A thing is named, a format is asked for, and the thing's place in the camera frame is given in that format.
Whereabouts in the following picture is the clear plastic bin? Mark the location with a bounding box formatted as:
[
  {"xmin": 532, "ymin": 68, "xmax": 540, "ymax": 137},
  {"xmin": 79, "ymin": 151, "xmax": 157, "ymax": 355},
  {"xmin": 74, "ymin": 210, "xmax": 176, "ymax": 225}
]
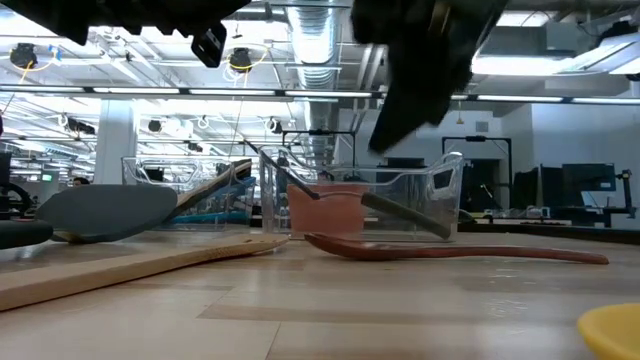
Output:
[
  {"xmin": 122, "ymin": 155, "xmax": 257, "ymax": 226},
  {"xmin": 258, "ymin": 146, "xmax": 464, "ymax": 242}
]

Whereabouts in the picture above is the black equipment stand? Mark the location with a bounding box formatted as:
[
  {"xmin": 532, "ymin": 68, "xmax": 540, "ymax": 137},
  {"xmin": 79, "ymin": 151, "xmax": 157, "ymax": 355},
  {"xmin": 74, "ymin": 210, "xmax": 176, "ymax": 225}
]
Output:
[{"xmin": 617, "ymin": 168, "xmax": 637, "ymax": 219}]

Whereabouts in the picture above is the silver spiral ventilation duct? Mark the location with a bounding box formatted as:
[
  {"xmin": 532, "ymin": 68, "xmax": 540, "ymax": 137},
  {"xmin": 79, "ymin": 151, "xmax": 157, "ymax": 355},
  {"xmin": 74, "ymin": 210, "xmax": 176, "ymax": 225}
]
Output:
[{"xmin": 287, "ymin": 0, "xmax": 354, "ymax": 166}]

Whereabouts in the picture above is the black rig frame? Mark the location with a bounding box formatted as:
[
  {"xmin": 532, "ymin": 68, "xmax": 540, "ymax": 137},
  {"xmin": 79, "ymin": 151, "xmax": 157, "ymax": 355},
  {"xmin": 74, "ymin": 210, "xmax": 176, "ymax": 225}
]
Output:
[
  {"xmin": 282, "ymin": 128, "xmax": 357, "ymax": 184},
  {"xmin": 442, "ymin": 135, "xmax": 514, "ymax": 211}
]

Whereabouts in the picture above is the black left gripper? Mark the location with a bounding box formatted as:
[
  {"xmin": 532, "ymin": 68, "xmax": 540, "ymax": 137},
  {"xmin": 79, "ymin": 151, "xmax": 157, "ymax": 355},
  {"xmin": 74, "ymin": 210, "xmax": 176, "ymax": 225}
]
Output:
[{"xmin": 84, "ymin": 0, "xmax": 251, "ymax": 69}]

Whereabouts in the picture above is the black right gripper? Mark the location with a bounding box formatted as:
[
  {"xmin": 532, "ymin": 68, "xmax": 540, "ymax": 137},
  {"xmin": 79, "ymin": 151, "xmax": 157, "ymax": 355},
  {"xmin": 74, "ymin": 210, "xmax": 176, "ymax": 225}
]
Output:
[{"xmin": 349, "ymin": 0, "xmax": 509, "ymax": 154}]

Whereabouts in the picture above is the teal plastic utensil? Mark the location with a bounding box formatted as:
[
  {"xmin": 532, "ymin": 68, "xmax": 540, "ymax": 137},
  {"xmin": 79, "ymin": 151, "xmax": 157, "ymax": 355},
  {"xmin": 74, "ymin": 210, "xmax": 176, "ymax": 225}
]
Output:
[{"xmin": 179, "ymin": 212, "xmax": 250, "ymax": 225}]

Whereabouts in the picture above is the black spatula silver neck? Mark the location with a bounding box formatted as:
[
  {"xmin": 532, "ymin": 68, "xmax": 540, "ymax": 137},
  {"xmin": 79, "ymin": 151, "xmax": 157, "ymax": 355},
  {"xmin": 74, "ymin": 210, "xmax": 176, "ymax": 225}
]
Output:
[{"xmin": 243, "ymin": 139, "xmax": 452, "ymax": 240}]

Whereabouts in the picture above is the long ceiling light bar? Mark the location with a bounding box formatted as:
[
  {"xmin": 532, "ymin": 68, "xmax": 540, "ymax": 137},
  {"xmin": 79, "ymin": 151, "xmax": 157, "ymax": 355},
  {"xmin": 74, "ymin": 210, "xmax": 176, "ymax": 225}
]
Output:
[{"xmin": 0, "ymin": 83, "xmax": 640, "ymax": 105}]

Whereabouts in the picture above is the white building column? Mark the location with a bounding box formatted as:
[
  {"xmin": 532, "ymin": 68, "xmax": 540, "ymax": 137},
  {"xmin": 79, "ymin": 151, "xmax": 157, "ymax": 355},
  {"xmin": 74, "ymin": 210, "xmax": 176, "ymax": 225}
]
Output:
[{"xmin": 93, "ymin": 98, "xmax": 140, "ymax": 185}]

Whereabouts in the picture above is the black computer monitor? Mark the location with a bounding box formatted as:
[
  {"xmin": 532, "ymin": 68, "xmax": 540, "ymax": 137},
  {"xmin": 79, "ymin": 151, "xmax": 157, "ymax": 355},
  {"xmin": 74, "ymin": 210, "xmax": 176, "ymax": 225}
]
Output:
[
  {"xmin": 514, "ymin": 167, "xmax": 564, "ymax": 209},
  {"xmin": 562, "ymin": 163, "xmax": 617, "ymax": 194}
]

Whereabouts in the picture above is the black ceiling cable reel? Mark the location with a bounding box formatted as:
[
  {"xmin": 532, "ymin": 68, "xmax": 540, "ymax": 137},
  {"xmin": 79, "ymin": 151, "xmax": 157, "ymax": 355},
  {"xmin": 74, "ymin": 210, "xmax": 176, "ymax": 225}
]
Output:
[
  {"xmin": 228, "ymin": 47, "xmax": 254, "ymax": 74},
  {"xmin": 9, "ymin": 42, "xmax": 39, "ymax": 69}
]

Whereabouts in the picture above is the reddish brown wooden spoon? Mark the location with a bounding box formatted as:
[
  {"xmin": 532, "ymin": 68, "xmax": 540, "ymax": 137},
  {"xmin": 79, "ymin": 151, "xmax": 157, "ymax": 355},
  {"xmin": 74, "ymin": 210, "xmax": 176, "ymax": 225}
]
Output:
[{"xmin": 303, "ymin": 232, "xmax": 610, "ymax": 265}]

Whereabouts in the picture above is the yellow plastic spoon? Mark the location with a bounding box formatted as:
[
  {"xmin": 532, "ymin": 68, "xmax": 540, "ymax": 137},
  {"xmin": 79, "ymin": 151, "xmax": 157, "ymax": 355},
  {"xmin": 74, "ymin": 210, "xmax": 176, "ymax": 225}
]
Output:
[{"xmin": 577, "ymin": 303, "xmax": 640, "ymax": 360}]

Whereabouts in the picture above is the wooden slotted spoon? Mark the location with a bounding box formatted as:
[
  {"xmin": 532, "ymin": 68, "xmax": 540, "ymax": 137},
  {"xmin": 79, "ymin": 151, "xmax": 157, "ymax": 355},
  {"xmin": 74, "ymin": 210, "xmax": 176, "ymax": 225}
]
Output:
[{"xmin": 0, "ymin": 232, "xmax": 290, "ymax": 312}]

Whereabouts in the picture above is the orange plastic bin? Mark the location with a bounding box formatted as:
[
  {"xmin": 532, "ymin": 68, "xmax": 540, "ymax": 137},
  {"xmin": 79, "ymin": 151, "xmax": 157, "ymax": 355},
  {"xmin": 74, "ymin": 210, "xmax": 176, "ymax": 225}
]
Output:
[{"xmin": 287, "ymin": 183, "xmax": 369, "ymax": 236}]

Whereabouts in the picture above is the black office desk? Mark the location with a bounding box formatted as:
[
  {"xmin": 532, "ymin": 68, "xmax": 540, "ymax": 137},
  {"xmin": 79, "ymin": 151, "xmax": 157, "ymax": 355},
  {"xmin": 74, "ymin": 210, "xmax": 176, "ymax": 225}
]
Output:
[{"xmin": 559, "ymin": 205, "xmax": 639, "ymax": 226}]

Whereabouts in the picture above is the large wooden slotted turner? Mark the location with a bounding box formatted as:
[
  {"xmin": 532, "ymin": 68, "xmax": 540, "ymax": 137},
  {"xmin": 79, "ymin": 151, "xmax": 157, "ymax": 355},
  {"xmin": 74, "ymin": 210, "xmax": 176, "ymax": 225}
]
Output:
[{"xmin": 167, "ymin": 158, "xmax": 254, "ymax": 221}]

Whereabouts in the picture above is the black ring-shaped equipment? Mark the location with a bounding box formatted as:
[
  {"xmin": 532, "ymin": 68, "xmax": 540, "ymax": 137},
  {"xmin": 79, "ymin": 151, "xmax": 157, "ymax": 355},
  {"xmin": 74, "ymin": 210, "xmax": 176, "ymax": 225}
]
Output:
[{"xmin": 0, "ymin": 180, "xmax": 35, "ymax": 215}]

